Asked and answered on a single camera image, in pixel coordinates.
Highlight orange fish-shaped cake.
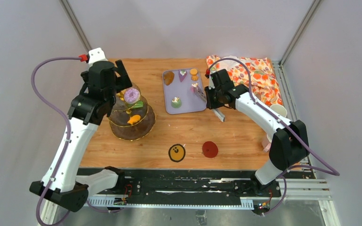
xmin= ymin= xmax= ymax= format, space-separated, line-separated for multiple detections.
xmin=127 ymin=114 xmax=141 ymax=126

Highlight brown cookie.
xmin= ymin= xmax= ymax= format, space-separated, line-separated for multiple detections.
xmin=163 ymin=71 xmax=175 ymax=86

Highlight lavender dessert tray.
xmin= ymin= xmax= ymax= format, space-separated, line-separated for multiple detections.
xmin=162 ymin=68 xmax=206 ymax=115

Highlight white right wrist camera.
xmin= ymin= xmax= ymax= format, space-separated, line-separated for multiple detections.
xmin=208 ymin=75 xmax=215 ymax=89

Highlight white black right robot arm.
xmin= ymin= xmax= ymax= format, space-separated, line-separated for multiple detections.
xmin=204 ymin=69 xmax=309 ymax=196

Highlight red round coaster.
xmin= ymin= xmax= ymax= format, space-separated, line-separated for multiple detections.
xmin=202 ymin=141 xmax=219 ymax=158

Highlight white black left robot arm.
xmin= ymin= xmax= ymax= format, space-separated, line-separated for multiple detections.
xmin=29 ymin=59 xmax=132 ymax=212

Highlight floral orange cloth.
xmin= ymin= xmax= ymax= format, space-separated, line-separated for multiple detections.
xmin=206 ymin=55 xmax=283 ymax=106

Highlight green layered cake slice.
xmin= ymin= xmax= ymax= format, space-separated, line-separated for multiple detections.
xmin=128 ymin=100 xmax=144 ymax=109

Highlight purple heart cake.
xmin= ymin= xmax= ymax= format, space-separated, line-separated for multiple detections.
xmin=178 ymin=69 xmax=188 ymax=82

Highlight small orange shell cookie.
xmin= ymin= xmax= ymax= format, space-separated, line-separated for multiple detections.
xmin=191 ymin=75 xmax=199 ymax=81

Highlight orange round tart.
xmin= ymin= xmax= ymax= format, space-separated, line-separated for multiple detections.
xmin=189 ymin=68 xmax=198 ymax=76

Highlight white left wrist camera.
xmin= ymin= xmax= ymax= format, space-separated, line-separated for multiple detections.
xmin=88 ymin=48 xmax=108 ymax=67

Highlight pink sugared dome cake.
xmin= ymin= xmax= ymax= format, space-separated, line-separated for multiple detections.
xmin=191 ymin=82 xmax=201 ymax=95

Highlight pink mug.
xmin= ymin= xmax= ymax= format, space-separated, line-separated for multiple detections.
xmin=262 ymin=135 xmax=272 ymax=152

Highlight light green mug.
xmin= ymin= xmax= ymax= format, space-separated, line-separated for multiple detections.
xmin=269 ymin=104 xmax=288 ymax=121

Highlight yellow chick coaster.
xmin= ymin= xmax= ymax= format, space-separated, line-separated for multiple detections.
xmin=168 ymin=144 xmax=186 ymax=162

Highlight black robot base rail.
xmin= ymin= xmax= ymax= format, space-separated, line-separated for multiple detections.
xmin=87 ymin=168 xmax=283 ymax=216

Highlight three-tier glass cake stand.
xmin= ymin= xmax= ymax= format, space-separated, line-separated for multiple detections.
xmin=108 ymin=82 xmax=156 ymax=141

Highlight green sugared dome cake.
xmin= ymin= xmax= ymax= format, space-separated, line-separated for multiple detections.
xmin=171 ymin=97 xmax=182 ymax=108

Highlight purple iced donut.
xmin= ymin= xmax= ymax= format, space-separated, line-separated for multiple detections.
xmin=123 ymin=88 xmax=140 ymax=105

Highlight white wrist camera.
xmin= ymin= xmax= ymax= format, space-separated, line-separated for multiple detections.
xmin=208 ymin=75 xmax=215 ymax=89
xmin=88 ymin=48 xmax=108 ymax=67

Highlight metal serving tongs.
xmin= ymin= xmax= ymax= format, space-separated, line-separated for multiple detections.
xmin=196 ymin=89 xmax=225 ymax=122

